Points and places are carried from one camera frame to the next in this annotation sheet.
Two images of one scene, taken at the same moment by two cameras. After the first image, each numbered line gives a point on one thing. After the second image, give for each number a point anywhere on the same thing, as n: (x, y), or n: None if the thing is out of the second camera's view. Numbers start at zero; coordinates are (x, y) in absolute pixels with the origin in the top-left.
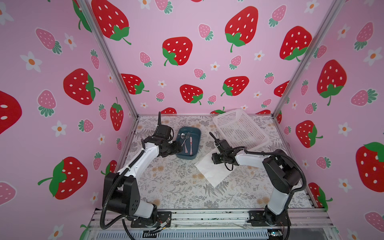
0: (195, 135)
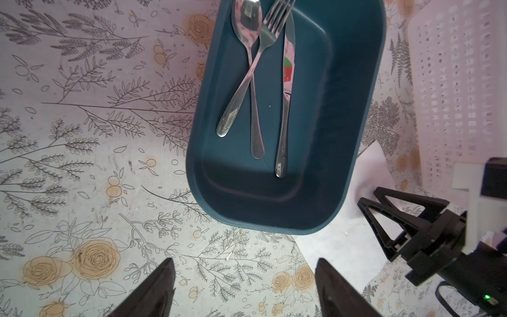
0: (338, 56)
